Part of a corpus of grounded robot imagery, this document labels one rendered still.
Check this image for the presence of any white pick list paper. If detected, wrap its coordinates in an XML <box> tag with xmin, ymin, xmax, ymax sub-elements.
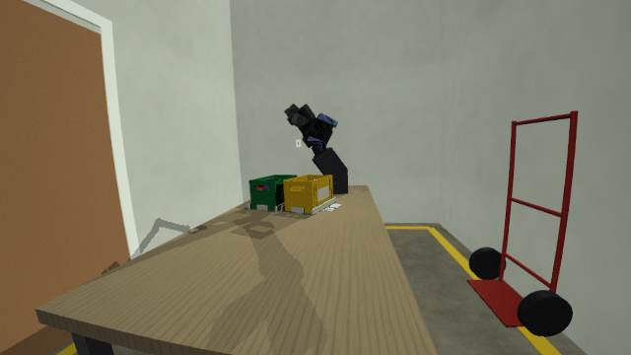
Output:
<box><xmin>324</xmin><ymin>204</ymin><xmax>341</xmax><ymax>212</ymax></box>

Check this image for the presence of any green crate with dividers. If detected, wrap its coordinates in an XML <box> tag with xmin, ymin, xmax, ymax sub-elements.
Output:
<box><xmin>249</xmin><ymin>175</ymin><xmax>296</xmax><ymax>211</ymax></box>

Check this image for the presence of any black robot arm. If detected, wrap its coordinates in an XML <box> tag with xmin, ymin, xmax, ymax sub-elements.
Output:
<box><xmin>284</xmin><ymin>104</ymin><xmax>327</xmax><ymax>159</ymax></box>

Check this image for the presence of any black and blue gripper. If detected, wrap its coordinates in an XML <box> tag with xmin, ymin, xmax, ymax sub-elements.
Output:
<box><xmin>307</xmin><ymin>113</ymin><xmax>338</xmax><ymax>150</ymax></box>

